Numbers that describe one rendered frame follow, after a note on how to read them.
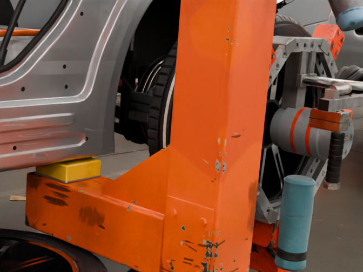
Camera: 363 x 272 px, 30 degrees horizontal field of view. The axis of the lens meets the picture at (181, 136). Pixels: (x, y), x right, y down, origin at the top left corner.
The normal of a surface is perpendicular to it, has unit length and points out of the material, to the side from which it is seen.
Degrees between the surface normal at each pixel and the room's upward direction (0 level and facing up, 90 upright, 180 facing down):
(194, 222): 90
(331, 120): 90
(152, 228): 90
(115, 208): 90
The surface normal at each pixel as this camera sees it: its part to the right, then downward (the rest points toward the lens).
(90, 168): 0.77, 0.18
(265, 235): -0.61, -0.07
